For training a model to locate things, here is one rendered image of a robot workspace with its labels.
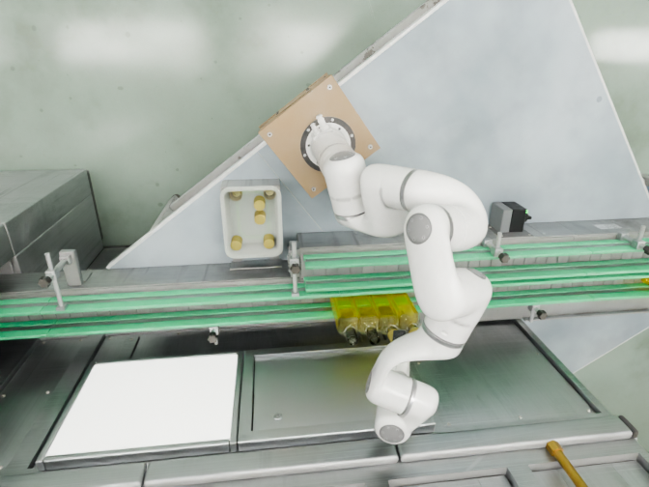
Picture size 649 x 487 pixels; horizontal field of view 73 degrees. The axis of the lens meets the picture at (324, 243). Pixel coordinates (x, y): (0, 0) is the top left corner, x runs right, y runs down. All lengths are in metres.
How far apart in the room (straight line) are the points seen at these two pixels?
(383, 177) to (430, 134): 0.57
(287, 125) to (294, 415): 0.75
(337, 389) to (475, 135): 0.87
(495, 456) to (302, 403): 0.47
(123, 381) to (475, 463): 0.91
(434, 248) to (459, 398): 0.65
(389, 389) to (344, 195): 0.41
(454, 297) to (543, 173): 0.97
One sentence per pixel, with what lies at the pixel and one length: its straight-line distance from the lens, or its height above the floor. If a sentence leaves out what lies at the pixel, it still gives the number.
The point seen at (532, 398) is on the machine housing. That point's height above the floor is 1.23.
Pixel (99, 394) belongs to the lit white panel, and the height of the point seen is 1.12.
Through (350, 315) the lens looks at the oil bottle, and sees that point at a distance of 1.22.
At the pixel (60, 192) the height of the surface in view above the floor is 0.38.
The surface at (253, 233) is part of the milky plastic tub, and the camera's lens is 1.40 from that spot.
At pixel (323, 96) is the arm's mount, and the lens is 1.23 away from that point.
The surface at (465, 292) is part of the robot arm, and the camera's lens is 0.74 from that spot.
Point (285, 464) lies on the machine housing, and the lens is 1.07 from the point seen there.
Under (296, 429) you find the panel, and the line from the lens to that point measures 1.12.
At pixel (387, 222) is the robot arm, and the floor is 1.24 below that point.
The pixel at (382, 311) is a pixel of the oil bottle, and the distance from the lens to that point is 1.25.
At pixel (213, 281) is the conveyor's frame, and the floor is 0.88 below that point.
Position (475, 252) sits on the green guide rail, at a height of 0.92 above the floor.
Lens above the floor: 2.07
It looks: 65 degrees down
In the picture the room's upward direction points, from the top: 163 degrees clockwise
